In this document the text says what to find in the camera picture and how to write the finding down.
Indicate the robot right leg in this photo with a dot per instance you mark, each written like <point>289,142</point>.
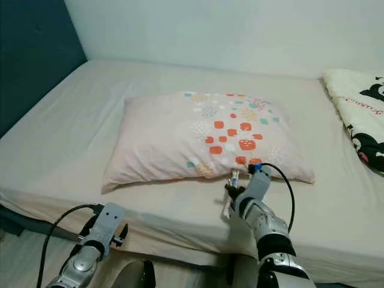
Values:
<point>243,273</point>

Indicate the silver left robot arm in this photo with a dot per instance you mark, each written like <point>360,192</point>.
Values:
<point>81,267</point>

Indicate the robot left leg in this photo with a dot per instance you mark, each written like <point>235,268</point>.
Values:
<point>133,276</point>

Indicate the mattress with beige sheet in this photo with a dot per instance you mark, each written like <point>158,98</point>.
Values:
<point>60,144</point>

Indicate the pink pillow with coloured spots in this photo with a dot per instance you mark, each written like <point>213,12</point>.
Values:
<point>168,135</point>

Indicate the robot leg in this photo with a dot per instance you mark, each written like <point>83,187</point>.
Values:
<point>133,276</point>
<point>243,273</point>

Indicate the teal upholstered headboard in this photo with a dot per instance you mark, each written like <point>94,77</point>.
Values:
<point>36,60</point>

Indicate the cream cartoon print blanket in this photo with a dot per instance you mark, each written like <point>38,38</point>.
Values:
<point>351,96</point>

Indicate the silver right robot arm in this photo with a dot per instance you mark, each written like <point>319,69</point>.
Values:
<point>270,225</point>

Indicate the small white tag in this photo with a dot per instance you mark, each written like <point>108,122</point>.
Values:
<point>234,178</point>

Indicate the white paper strip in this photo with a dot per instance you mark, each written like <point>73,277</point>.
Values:
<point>227,210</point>

